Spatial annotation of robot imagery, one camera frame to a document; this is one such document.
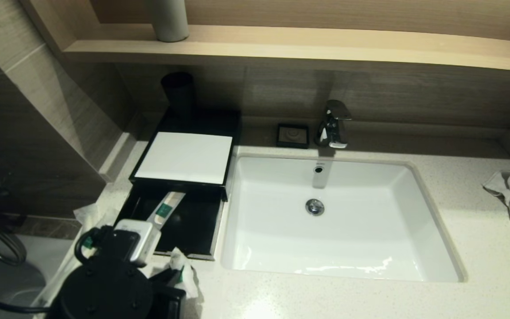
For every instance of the light wooden wall shelf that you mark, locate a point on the light wooden wall shelf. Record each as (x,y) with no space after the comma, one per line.
(326,48)

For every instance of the clear green-print packet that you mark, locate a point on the clear green-print packet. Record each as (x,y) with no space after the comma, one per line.
(184,272)

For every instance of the black square soap dish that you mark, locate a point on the black square soap dish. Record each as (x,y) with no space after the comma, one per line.
(292,135)

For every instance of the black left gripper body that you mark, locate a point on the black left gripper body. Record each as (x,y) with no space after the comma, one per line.
(109,248)

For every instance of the chrome drain stopper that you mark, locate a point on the chrome drain stopper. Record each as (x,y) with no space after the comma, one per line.
(314,207)

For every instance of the chrome faucet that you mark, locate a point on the chrome faucet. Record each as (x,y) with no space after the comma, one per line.
(332,128)

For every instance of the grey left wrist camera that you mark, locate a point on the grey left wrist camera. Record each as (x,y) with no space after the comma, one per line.
(140,241)

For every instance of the clear packet with black comb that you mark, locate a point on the clear packet with black comb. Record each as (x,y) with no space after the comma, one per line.
(84,215)

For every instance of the black tray with white liner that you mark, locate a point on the black tray with white liner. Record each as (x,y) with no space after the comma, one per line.
(197,221)

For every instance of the grey cylindrical cup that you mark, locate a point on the grey cylindrical cup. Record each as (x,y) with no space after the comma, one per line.
(168,22)

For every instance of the black cup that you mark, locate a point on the black cup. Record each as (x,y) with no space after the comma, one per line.
(178,95)

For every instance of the beige grey green-label packet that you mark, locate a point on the beige grey green-label packet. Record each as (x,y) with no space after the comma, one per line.
(164,209)

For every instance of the black amenity box housing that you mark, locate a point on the black amenity box housing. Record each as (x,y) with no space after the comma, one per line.
(206,122)

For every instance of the white ceramic sink basin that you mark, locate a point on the white ceramic sink basin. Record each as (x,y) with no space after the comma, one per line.
(370,230)

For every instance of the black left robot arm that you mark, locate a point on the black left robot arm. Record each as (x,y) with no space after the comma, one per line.
(104,292)

